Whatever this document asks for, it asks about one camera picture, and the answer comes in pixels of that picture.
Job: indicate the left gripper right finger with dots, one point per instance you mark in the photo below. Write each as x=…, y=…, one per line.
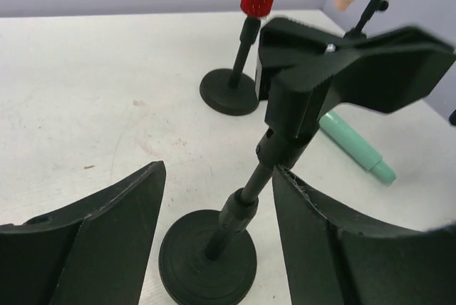
x=337, y=255

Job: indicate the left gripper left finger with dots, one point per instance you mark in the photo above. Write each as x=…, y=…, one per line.
x=93, y=251

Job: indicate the mint green microphone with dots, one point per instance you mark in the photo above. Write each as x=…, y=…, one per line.
x=360, y=150

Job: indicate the black round-base clip stand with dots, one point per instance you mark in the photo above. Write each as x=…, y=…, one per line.
x=230, y=91

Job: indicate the black tripod shock-mount stand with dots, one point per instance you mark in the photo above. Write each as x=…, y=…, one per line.
x=372, y=7

